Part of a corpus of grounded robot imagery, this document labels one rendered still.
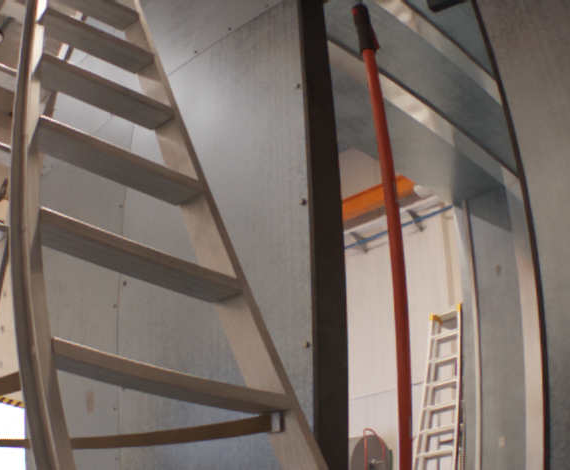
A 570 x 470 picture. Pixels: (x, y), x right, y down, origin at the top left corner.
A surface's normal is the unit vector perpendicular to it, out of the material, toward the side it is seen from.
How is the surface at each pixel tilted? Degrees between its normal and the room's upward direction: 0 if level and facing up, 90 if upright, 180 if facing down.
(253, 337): 92
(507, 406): 90
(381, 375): 90
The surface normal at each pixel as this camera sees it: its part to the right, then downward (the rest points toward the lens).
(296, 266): -0.72, -0.26
